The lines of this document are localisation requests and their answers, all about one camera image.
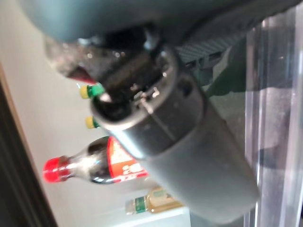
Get clear plastic shelf price rail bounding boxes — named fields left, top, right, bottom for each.
left=245, top=4, right=303, bottom=227

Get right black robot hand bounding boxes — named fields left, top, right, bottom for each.
left=18, top=0, right=303, bottom=224

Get green soda bottle yellow cap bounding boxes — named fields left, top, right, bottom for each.
left=85, top=115, right=103, bottom=130
left=79, top=84, right=107, bottom=100

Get cola bottle red label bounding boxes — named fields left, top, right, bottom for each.
left=44, top=36, right=101, bottom=85
left=42, top=136, right=150, bottom=185

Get yellow tea bottle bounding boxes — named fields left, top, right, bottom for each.
left=125, top=186, right=187, bottom=216

